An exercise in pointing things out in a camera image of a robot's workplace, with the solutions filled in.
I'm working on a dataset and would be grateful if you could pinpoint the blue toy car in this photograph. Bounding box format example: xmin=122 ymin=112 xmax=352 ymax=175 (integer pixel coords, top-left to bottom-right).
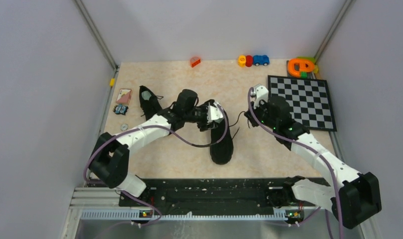
xmin=253 ymin=55 xmax=270 ymax=66

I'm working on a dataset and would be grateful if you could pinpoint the small round metal disc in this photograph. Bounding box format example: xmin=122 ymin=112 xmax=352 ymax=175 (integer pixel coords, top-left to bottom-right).
xmin=120 ymin=123 xmax=129 ymax=131

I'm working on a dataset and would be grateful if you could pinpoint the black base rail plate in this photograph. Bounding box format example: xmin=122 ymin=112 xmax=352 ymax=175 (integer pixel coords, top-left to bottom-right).
xmin=139 ymin=176 xmax=300 ymax=216

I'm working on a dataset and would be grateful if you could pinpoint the small blue black toy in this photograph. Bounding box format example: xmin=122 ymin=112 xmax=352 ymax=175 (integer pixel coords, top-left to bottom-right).
xmin=113 ymin=104 xmax=129 ymax=116

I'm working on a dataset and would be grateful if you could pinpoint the black shoe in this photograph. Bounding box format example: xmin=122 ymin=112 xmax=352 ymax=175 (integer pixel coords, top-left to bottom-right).
xmin=209 ymin=109 xmax=240 ymax=165
xmin=138 ymin=86 xmax=163 ymax=120

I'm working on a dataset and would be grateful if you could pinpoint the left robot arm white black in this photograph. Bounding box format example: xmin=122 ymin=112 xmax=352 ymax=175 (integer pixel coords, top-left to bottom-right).
xmin=86 ymin=89 xmax=227 ymax=206

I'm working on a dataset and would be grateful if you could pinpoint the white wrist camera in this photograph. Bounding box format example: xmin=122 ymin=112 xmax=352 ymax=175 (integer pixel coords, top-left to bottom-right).
xmin=207 ymin=101 xmax=224 ymax=123
xmin=250 ymin=84 xmax=269 ymax=109

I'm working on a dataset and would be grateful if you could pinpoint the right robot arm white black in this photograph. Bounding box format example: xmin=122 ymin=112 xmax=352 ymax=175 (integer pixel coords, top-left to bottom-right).
xmin=247 ymin=93 xmax=382 ymax=229

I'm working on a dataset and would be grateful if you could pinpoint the orange toy brick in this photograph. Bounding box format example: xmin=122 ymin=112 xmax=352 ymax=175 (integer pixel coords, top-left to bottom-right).
xmin=190 ymin=57 xmax=201 ymax=68

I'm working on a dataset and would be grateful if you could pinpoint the purple cable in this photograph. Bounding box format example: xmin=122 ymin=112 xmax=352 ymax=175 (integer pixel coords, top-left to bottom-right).
xmin=247 ymin=87 xmax=344 ymax=239
xmin=83 ymin=105 xmax=229 ymax=228

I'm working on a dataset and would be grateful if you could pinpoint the red toy cylinder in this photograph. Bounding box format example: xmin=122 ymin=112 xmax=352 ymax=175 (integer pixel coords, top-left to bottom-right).
xmin=246 ymin=55 xmax=253 ymax=67

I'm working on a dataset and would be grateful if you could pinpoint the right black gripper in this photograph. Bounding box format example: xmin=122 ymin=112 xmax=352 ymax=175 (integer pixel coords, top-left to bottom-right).
xmin=245 ymin=97 xmax=278 ymax=130

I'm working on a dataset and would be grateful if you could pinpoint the pink triangle card box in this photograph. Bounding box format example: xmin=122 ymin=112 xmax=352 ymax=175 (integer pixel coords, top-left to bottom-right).
xmin=116 ymin=89 xmax=133 ymax=105

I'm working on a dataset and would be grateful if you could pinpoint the orange ring toy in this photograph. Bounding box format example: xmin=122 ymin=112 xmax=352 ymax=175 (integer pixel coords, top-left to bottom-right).
xmin=287 ymin=58 xmax=316 ymax=79

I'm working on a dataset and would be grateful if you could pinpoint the yellow toy cylinder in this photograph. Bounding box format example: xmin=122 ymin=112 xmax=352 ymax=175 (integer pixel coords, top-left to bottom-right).
xmin=237 ymin=55 xmax=247 ymax=67

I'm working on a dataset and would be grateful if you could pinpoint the black white checkerboard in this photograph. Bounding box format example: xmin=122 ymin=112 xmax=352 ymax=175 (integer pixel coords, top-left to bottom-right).
xmin=267 ymin=75 xmax=337 ymax=131

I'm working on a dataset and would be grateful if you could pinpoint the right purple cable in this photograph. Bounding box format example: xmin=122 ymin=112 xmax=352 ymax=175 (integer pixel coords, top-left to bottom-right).
xmin=247 ymin=87 xmax=344 ymax=239

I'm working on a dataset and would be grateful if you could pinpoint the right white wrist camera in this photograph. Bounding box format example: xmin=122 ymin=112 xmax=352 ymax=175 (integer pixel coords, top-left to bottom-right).
xmin=250 ymin=84 xmax=269 ymax=109

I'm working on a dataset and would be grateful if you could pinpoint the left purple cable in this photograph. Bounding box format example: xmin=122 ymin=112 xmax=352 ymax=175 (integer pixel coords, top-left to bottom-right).
xmin=83 ymin=105 xmax=229 ymax=228

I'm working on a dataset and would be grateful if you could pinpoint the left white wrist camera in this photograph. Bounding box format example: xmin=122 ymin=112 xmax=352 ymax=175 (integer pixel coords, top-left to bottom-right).
xmin=207 ymin=101 xmax=224 ymax=123

